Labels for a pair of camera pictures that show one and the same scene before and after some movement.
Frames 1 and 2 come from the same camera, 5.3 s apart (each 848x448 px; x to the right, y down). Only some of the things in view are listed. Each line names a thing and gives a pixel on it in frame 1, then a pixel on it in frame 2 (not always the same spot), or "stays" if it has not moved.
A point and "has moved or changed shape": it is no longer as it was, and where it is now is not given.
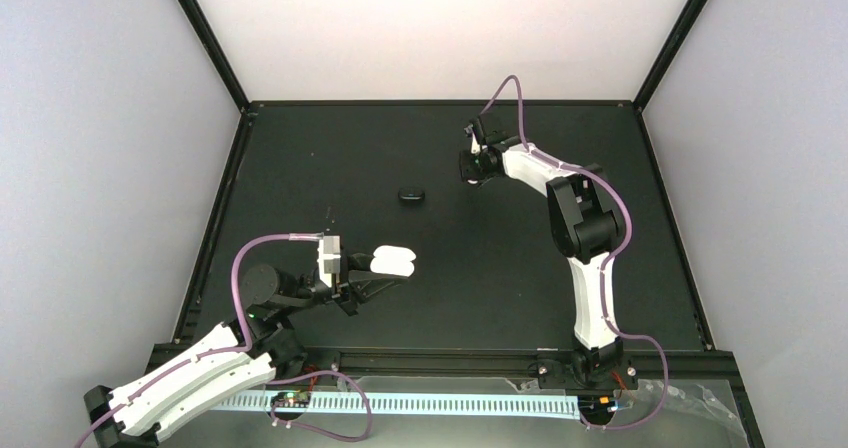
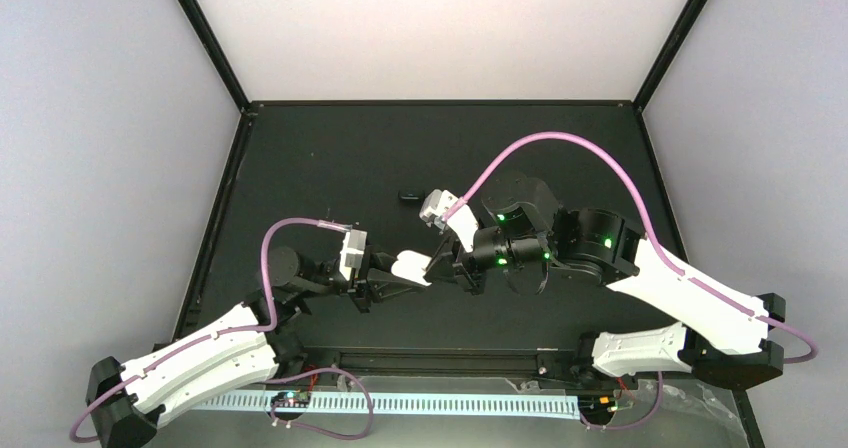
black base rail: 498,363 stays
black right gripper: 466,172 -> 471,277
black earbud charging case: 411,195 stays
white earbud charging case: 396,260 has moved or changed shape
